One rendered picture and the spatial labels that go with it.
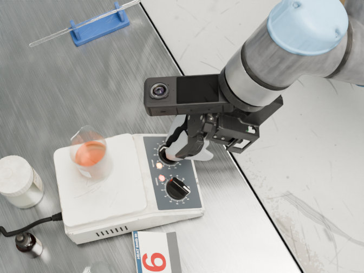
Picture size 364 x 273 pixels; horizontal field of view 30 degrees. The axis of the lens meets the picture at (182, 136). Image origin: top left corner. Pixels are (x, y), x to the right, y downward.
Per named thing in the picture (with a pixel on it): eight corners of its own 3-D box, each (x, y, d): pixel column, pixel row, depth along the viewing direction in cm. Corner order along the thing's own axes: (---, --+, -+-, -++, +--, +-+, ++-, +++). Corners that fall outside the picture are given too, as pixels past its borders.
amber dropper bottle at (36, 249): (39, 260, 101) (26, 249, 95) (20, 256, 101) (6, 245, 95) (45, 241, 102) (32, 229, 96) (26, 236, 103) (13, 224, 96)
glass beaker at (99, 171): (117, 183, 96) (107, 163, 88) (79, 187, 96) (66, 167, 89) (115, 144, 98) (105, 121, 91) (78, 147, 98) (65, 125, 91)
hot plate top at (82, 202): (133, 133, 99) (132, 131, 98) (149, 210, 95) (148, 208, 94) (53, 151, 99) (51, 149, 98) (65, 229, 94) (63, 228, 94)
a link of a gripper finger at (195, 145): (184, 168, 94) (214, 138, 87) (174, 166, 94) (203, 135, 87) (184, 139, 97) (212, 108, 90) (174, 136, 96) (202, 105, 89)
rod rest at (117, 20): (123, 10, 117) (119, -3, 114) (130, 24, 116) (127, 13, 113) (69, 32, 116) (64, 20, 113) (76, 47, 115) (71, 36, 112)
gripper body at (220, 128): (238, 158, 94) (285, 117, 84) (181, 145, 90) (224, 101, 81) (235, 111, 97) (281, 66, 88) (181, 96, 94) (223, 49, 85)
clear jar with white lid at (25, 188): (19, 217, 104) (3, 201, 96) (0, 188, 106) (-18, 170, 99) (52, 194, 105) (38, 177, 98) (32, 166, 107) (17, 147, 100)
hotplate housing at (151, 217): (187, 139, 107) (184, 118, 100) (206, 217, 102) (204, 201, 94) (49, 170, 106) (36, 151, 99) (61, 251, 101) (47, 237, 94)
